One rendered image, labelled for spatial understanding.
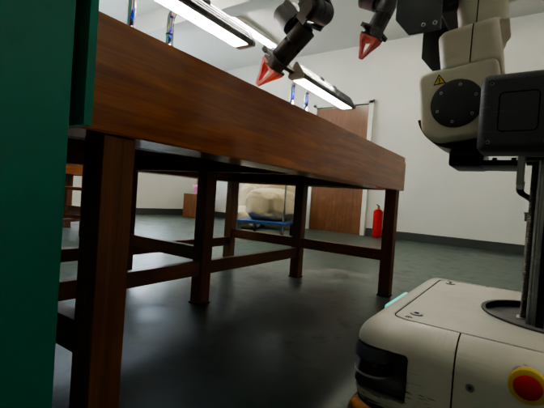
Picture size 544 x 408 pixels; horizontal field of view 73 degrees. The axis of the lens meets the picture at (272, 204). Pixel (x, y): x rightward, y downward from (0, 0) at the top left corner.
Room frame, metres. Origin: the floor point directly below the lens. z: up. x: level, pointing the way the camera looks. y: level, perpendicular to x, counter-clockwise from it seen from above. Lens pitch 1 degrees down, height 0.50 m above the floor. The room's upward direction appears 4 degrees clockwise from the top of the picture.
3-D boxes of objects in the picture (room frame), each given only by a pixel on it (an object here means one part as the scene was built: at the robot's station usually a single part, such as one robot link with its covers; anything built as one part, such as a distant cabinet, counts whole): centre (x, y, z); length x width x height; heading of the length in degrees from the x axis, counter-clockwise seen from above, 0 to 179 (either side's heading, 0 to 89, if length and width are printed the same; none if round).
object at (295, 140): (1.34, -0.16, 0.67); 1.81 x 0.12 x 0.19; 146
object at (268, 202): (4.60, -0.01, 0.41); 0.74 x 0.56 x 0.39; 146
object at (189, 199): (7.16, 1.41, 0.32); 0.42 x 0.42 x 0.63; 55
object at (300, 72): (1.93, -0.24, 1.08); 0.62 x 0.08 x 0.07; 146
